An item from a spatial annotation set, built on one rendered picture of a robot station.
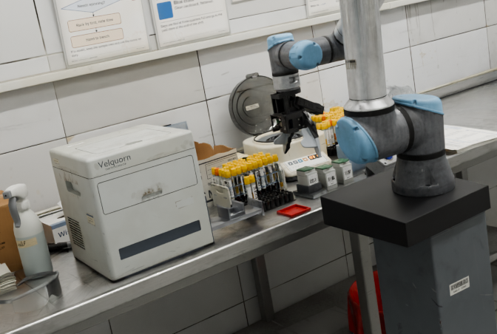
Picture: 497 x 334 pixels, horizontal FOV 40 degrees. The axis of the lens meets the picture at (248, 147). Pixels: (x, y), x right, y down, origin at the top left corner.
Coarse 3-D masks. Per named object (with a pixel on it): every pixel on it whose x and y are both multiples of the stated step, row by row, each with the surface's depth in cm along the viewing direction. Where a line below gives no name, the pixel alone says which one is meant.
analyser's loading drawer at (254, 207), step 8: (232, 200) 183; (248, 200) 186; (256, 200) 183; (224, 208) 178; (232, 208) 183; (240, 208) 180; (248, 208) 183; (256, 208) 182; (224, 216) 179; (232, 216) 177; (240, 216) 178; (248, 216) 180; (216, 224) 175; (224, 224) 175
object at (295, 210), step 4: (296, 204) 191; (284, 208) 189; (288, 208) 189; (292, 208) 189; (296, 208) 189; (300, 208) 188; (304, 208) 187; (308, 208) 185; (280, 212) 186; (284, 212) 187; (288, 212) 187; (292, 212) 186; (296, 212) 186; (300, 212) 184; (304, 212) 184; (288, 216) 183; (292, 216) 182; (296, 216) 183
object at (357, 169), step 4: (340, 152) 211; (340, 156) 211; (344, 156) 210; (352, 164) 211; (356, 164) 212; (360, 164) 213; (364, 164) 214; (352, 168) 211; (356, 168) 212; (360, 168) 213; (364, 168) 213; (356, 172) 210; (360, 172) 211
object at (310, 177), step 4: (300, 172) 197; (304, 172) 196; (308, 172) 197; (312, 172) 196; (316, 172) 197; (300, 176) 198; (304, 176) 196; (308, 176) 196; (312, 176) 196; (316, 176) 197; (300, 180) 198; (304, 180) 197; (308, 180) 196; (312, 180) 197; (316, 180) 197; (300, 184) 199; (304, 184) 197; (308, 184) 196; (312, 184) 197
